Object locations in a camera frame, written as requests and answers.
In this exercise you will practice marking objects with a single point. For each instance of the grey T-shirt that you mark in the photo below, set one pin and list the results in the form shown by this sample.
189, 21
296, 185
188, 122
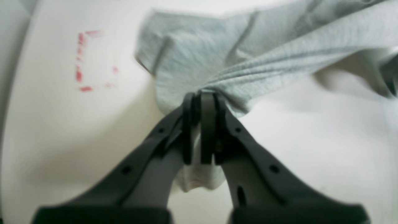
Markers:
294, 75

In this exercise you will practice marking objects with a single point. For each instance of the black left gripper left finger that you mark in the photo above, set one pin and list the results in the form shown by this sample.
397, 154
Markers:
137, 190

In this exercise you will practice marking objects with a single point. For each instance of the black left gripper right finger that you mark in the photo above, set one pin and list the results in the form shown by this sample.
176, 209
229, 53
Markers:
262, 189

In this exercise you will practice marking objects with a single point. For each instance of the red tape rectangle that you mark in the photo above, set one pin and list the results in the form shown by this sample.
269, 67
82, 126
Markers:
97, 66

